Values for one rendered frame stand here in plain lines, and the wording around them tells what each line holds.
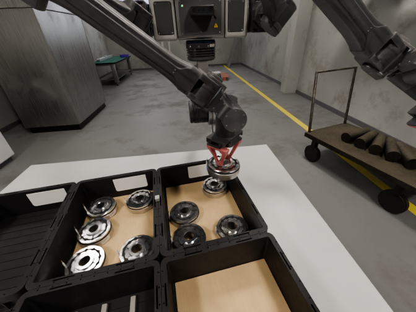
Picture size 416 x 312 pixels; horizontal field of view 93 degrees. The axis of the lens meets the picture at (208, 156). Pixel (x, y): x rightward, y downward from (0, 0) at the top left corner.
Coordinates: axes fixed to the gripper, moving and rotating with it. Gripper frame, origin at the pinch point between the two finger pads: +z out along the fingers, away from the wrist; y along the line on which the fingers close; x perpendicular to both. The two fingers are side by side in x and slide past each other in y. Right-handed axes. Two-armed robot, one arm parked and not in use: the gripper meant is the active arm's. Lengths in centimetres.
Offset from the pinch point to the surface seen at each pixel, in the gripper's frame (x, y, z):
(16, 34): 380, 49, -30
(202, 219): 3.1, -8.0, 22.7
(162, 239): 2.1, -25.7, 12.8
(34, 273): 20, -50, 13
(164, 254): -1.5, -28.3, 12.7
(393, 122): -74, 312, 75
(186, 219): 5.8, -12.9, 19.8
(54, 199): 53, -37, 20
